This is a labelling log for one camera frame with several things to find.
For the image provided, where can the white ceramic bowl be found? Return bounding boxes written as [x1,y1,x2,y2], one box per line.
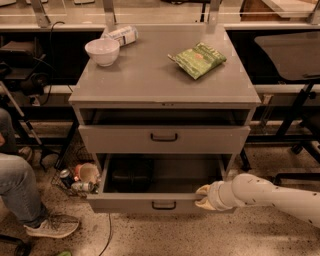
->
[85,38,120,67]

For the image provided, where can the grey drawer cabinet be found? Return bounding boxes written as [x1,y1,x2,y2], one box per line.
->
[69,24,260,169]

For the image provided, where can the white plastic snack package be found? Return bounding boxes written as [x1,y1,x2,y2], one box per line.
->
[104,25,138,46]

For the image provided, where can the wire basket of cans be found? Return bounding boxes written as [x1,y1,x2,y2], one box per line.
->
[51,146,101,198]

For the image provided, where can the black floor cable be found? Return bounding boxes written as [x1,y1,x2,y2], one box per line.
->
[98,213,113,256]

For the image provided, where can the dark soda can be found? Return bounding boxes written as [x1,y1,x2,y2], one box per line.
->
[59,169,74,189]

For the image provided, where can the grey sneaker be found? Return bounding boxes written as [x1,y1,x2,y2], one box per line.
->
[24,214,80,239]

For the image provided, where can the grey top drawer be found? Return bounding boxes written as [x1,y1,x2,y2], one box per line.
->
[79,125,250,154]

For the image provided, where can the person leg in jeans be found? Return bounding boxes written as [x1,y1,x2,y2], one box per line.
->
[0,109,48,228]

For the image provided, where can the grey drawer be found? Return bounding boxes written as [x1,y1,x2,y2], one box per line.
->
[79,125,250,154]
[88,154,224,214]

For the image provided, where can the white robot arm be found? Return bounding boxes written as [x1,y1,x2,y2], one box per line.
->
[195,174,320,228]

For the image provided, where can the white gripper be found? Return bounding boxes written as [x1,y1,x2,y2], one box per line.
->
[195,181,229,211]

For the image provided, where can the black office chair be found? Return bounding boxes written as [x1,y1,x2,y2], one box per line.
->
[254,31,320,185]

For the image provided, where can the black box inside drawer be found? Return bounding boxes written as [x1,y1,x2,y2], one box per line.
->
[109,158,154,193]

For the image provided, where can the green chip bag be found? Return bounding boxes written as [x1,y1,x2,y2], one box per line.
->
[168,42,227,80]

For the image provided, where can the silver green can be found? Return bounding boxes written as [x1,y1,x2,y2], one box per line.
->
[71,181,94,193]

